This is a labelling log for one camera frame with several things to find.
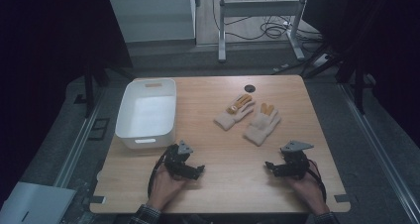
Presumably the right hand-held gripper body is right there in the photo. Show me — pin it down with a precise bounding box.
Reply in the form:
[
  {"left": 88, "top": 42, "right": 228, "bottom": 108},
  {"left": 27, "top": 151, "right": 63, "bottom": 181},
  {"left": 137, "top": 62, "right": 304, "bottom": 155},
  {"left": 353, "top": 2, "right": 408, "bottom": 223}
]
[{"left": 279, "top": 140, "right": 315, "bottom": 180}]

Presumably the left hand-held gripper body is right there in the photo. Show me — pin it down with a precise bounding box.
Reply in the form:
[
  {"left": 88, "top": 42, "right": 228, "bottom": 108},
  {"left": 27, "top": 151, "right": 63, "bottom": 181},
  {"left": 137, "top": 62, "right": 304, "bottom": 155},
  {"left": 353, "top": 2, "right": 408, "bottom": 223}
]
[{"left": 163, "top": 140, "right": 194, "bottom": 179}]

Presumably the person's left hand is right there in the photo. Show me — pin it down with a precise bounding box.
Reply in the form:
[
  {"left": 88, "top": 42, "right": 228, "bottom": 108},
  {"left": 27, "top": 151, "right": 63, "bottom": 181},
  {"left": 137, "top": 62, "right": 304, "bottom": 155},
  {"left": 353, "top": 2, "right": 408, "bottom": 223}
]
[{"left": 146, "top": 166, "right": 190, "bottom": 212}]

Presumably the person's right hand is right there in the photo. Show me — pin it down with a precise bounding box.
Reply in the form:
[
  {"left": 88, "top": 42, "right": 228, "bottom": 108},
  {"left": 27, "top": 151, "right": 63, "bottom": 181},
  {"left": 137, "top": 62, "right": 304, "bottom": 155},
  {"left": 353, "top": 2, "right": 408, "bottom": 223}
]
[{"left": 284, "top": 168, "right": 330, "bottom": 216}]

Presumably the beige glove with yellow fingertips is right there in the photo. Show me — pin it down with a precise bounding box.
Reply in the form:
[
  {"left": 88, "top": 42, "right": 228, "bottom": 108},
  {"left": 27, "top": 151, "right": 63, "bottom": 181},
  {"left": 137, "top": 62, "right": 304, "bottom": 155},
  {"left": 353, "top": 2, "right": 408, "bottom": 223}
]
[{"left": 243, "top": 102, "right": 282, "bottom": 148}]

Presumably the white plastic bin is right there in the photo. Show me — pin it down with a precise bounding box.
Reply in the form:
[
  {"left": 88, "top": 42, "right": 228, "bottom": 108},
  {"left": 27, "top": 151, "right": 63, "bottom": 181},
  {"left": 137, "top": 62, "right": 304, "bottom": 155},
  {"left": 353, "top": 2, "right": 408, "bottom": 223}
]
[{"left": 114, "top": 77, "right": 178, "bottom": 151}]

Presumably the beige glove with yellow print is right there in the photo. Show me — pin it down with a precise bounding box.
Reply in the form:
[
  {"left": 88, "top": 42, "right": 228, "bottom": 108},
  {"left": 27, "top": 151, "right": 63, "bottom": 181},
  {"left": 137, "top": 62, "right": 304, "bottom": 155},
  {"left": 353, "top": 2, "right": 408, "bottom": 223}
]
[{"left": 213, "top": 93, "right": 257, "bottom": 132}]

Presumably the black stand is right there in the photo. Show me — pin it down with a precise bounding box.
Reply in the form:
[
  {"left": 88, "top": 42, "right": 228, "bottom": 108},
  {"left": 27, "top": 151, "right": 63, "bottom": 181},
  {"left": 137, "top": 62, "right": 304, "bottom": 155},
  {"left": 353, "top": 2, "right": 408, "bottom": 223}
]
[
  {"left": 72, "top": 59, "right": 137, "bottom": 119},
  {"left": 301, "top": 42, "right": 379, "bottom": 116}
]

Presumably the white power strip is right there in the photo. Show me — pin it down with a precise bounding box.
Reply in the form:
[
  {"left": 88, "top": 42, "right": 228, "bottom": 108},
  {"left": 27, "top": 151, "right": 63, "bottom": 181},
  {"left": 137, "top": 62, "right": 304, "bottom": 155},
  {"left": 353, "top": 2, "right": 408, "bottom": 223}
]
[{"left": 311, "top": 53, "right": 332, "bottom": 68}]

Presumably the white cabinet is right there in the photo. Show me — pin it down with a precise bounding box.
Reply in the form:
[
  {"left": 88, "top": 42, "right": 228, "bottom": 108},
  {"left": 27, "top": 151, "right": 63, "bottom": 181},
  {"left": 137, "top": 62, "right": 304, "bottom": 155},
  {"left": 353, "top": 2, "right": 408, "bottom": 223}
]
[{"left": 108, "top": 0, "right": 198, "bottom": 44}]

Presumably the white board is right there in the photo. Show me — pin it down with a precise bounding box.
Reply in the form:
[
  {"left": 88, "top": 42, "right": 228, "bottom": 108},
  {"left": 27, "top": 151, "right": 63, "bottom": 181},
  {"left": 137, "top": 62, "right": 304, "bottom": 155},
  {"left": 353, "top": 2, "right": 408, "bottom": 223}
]
[{"left": 0, "top": 180, "right": 77, "bottom": 224}]

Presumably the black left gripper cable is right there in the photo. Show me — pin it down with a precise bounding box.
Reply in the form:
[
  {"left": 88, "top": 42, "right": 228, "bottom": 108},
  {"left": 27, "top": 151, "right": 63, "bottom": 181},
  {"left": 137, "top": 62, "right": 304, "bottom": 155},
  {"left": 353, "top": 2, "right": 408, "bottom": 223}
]
[{"left": 147, "top": 148, "right": 170, "bottom": 199}]

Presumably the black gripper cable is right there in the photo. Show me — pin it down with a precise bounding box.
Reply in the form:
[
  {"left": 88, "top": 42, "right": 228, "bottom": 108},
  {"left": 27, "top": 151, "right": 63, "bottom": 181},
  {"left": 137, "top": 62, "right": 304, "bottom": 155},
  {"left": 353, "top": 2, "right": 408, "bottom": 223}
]
[
  {"left": 147, "top": 148, "right": 170, "bottom": 199},
  {"left": 306, "top": 159, "right": 328, "bottom": 203}
]

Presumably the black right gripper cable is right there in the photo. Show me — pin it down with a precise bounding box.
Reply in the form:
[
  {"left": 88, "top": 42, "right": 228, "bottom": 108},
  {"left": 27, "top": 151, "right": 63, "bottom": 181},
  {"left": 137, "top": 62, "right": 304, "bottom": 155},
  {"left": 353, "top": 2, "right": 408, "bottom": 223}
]
[{"left": 306, "top": 159, "right": 328, "bottom": 203}]

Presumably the aluminium floor rail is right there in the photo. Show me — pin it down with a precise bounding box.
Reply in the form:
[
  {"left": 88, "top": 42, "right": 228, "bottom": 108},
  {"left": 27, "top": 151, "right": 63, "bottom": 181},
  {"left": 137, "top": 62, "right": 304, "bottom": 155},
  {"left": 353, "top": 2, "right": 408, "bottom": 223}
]
[
  {"left": 52, "top": 84, "right": 107, "bottom": 189},
  {"left": 338, "top": 83, "right": 420, "bottom": 224}
]

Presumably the tangle of black floor cables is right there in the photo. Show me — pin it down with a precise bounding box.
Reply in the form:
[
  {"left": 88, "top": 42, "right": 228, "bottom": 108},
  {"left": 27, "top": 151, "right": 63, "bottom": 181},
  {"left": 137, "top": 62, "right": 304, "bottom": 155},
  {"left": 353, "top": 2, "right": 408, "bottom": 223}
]
[{"left": 212, "top": 0, "right": 325, "bottom": 54}]

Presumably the grey metal desk frame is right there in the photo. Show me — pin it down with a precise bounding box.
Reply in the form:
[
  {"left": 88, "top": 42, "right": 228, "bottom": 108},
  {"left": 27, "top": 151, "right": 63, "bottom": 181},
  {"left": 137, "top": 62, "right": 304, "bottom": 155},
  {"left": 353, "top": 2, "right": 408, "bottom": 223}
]
[{"left": 217, "top": 0, "right": 312, "bottom": 63}]

